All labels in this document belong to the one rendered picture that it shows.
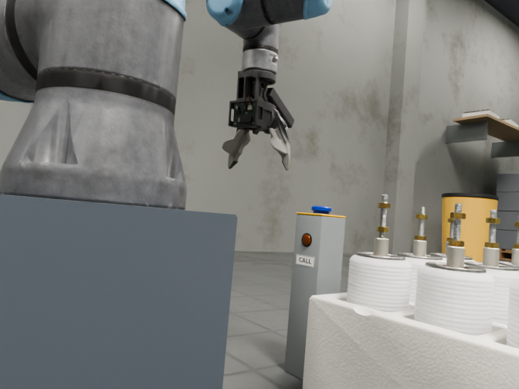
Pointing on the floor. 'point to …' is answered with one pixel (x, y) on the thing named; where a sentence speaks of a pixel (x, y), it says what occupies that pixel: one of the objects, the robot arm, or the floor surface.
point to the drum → (480, 231)
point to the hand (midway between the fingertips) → (259, 170)
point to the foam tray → (399, 351)
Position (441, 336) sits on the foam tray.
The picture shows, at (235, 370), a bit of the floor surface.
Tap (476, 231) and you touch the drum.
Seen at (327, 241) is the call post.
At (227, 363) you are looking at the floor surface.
